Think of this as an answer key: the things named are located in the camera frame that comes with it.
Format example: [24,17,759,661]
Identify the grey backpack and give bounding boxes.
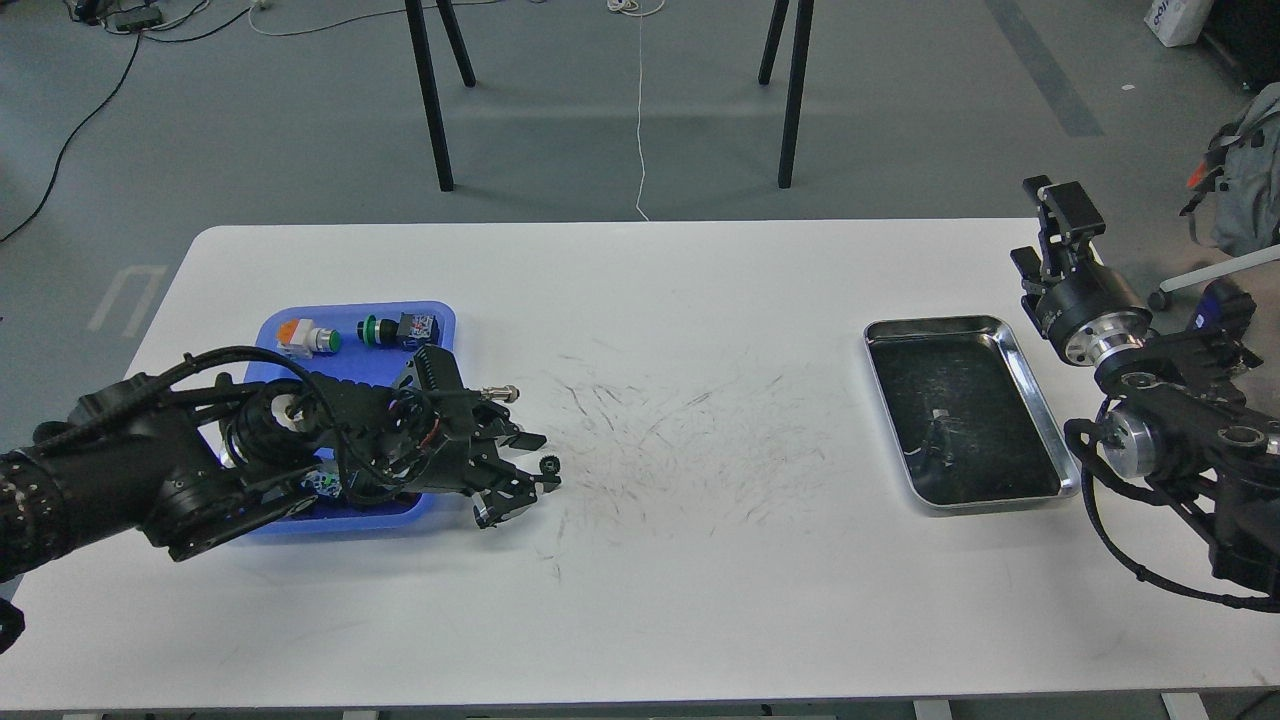
[1180,82,1279,258]

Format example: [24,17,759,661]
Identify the blue plastic tray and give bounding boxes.
[250,300,456,539]

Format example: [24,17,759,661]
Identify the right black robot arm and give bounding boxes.
[1010,176,1277,614]

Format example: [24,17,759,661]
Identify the white hanging cord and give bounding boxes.
[605,0,667,223]

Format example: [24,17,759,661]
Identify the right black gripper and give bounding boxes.
[1010,176,1152,366]

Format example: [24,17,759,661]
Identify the left black stand legs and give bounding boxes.
[403,1,477,193]

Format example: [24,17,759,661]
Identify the right black stand legs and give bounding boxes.
[756,1,817,190]

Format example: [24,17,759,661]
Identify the orange push button switch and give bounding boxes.
[275,318,342,359]

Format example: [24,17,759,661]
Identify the black stand legs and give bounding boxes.
[403,1,477,193]
[756,1,817,190]

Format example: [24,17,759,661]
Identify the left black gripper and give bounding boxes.
[385,400,562,529]

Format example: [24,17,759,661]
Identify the black floor cable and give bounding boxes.
[0,0,251,243]

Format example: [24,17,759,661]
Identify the white office chair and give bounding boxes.
[1147,245,1279,313]

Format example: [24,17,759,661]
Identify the steel metal tray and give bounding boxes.
[863,315,1082,515]

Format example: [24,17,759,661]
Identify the green push button switch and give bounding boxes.
[356,313,442,352]

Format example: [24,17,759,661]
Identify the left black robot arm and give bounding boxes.
[1,345,561,582]

